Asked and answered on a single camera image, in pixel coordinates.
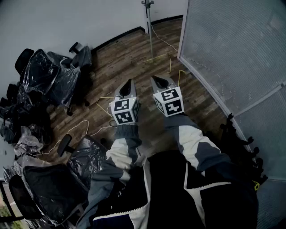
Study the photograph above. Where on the stack of black chair bases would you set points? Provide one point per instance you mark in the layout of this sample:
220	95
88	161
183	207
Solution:
241	143

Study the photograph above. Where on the glass partition with blinds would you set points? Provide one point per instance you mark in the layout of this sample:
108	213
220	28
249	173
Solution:
234	51

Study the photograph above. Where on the metal stand pole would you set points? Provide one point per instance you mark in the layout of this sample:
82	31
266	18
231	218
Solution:
149	26

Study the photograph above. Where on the person's dark and white jacket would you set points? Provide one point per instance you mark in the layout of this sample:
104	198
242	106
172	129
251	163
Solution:
165	196

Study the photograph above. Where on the plastic-wrapped black mesh chair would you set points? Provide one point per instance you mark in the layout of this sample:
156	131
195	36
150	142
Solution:
55	187

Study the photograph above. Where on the person's right forearm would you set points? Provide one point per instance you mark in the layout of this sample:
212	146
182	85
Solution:
192	138

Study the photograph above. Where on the black office chair with armrest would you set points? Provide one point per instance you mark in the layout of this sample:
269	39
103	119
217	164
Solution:
83	56

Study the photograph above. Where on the pile of plastic-wrapped chair parts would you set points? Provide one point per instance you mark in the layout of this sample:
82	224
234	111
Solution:
24	125

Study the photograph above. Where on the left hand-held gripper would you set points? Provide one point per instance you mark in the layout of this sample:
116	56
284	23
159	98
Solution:
124	110

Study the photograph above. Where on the person's left forearm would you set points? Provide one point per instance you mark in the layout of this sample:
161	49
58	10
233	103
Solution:
125	145

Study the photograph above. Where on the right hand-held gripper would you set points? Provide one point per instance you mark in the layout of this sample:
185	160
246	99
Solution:
171	101

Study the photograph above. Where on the yellow-green tag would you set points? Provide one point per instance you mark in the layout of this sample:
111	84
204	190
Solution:
256	185

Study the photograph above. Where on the plastic-wrapped black office chair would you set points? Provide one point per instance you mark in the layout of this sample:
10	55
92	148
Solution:
44	71

